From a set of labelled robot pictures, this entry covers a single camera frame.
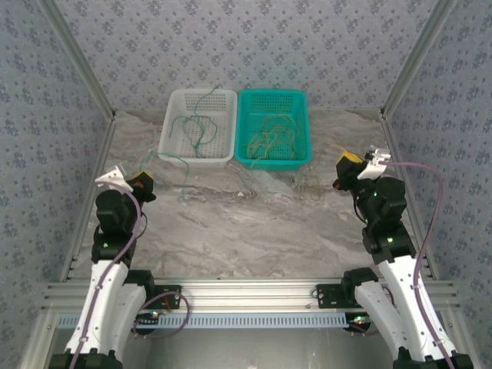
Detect white slotted cable duct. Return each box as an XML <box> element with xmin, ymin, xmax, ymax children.
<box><xmin>57</xmin><ymin>311</ymin><xmax>372</xmax><ymax>330</ymax></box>

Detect thin yellow cable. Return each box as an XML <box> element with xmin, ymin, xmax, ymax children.
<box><xmin>264</xmin><ymin>113</ymin><xmax>304</xmax><ymax>159</ymax></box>
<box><xmin>295</xmin><ymin>144</ymin><xmax>349</xmax><ymax>204</ymax></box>
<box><xmin>261</xmin><ymin>126</ymin><xmax>304</xmax><ymax>161</ymax></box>
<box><xmin>245</xmin><ymin>126</ymin><xmax>285</xmax><ymax>169</ymax></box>

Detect small black controller board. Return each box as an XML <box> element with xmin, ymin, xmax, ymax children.
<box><xmin>132</xmin><ymin>311</ymin><xmax>161</xmax><ymax>327</ymax></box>
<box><xmin>347</xmin><ymin>313</ymin><xmax>377</xmax><ymax>332</ymax></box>

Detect white perforated plastic basket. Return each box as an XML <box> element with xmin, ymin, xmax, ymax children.
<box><xmin>158</xmin><ymin>88</ymin><xmax>238</xmax><ymax>169</ymax></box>

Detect aluminium frame post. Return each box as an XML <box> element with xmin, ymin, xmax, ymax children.
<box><xmin>379</xmin><ymin>0</ymin><xmax>460</xmax><ymax>121</ymax></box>
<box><xmin>38</xmin><ymin>0</ymin><xmax>118</xmax><ymax>121</ymax></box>

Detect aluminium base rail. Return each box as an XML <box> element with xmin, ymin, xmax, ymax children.
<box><xmin>44</xmin><ymin>278</ymin><xmax>460</xmax><ymax>311</ymax></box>

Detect grey metal sheet panel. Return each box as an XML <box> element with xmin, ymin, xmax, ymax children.
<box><xmin>22</xmin><ymin>310</ymin><xmax>468</xmax><ymax>369</ymax></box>

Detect aluminium table edge rail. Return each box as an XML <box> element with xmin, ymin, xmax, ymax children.
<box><xmin>380</xmin><ymin>111</ymin><xmax>439</xmax><ymax>280</ymax></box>
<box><xmin>60</xmin><ymin>115</ymin><xmax>118</xmax><ymax>284</ymax></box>

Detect teal perforated plastic basket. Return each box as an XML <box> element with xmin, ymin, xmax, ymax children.
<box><xmin>234</xmin><ymin>89</ymin><xmax>313</xmax><ymax>173</ymax></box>

